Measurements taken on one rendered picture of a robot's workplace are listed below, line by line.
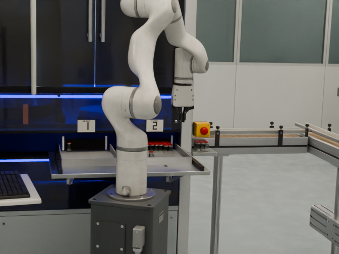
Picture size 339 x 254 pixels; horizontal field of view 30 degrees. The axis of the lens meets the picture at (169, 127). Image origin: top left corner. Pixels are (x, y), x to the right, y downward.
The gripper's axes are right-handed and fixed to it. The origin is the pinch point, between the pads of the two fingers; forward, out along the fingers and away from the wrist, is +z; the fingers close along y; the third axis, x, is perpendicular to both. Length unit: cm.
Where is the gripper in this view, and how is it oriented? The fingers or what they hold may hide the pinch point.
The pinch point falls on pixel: (182, 117)
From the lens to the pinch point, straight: 288.6
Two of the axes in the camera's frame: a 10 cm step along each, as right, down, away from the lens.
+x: 2.1, 1.7, -9.6
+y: -9.8, 0.1, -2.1
